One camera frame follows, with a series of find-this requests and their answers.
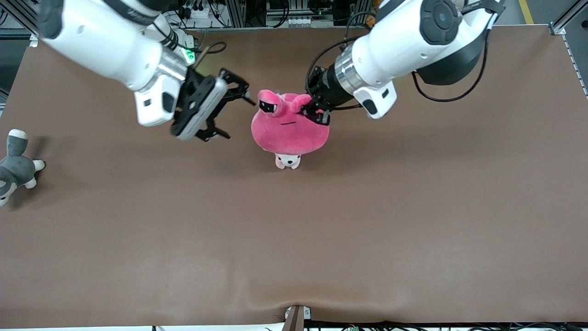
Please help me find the pink round plush toy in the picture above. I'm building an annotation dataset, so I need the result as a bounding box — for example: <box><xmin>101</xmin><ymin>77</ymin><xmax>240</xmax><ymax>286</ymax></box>
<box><xmin>251</xmin><ymin>89</ymin><xmax>330</xmax><ymax>155</ymax></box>

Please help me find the white pink dog plush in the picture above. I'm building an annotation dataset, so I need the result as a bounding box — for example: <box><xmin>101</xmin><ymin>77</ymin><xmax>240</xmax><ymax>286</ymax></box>
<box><xmin>274</xmin><ymin>154</ymin><xmax>302</xmax><ymax>170</ymax></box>

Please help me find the white power strip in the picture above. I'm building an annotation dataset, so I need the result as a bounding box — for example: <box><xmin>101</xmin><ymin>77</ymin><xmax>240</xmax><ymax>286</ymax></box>
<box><xmin>183</xmin><ymin>4</ymin><xmax>217</xmax><ymax>20</ymax></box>

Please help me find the grey white husky plush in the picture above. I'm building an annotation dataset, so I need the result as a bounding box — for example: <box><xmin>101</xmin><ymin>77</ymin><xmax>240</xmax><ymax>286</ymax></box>
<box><xmin>0</xmin><ymin>129</ymin><xmax>46</xmax><ymax>206</ymax></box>

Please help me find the thin black left gripper cable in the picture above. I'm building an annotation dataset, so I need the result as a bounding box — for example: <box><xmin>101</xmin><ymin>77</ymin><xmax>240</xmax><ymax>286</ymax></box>
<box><xmin>305</xmin><ymin>11</ymin><xmax>373</xmax><ymax>112</ymax></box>

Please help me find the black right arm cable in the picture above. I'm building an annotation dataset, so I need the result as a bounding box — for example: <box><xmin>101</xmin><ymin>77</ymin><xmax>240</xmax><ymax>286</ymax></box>
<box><xmin>194</xmin><ymin>40</ymin><xmax>228</xmax><ymax>66</ymax></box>

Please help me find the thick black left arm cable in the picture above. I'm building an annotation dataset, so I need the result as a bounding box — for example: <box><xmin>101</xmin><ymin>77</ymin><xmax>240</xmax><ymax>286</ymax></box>
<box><xmin>410</xmin><ymin>25</ymin><xmax>491</xmax><ymax>103</ymax></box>

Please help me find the aluminium frame profile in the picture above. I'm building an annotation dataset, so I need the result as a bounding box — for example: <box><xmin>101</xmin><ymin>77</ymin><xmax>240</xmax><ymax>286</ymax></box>
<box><xmin>0</xmin><ymin>0</ymin><xmax>42</xmax><ymax>35</ymax></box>
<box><xmin>548</xmin><ymin>0</ymin><xmax>588</xmax><ymax>36</ymax></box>

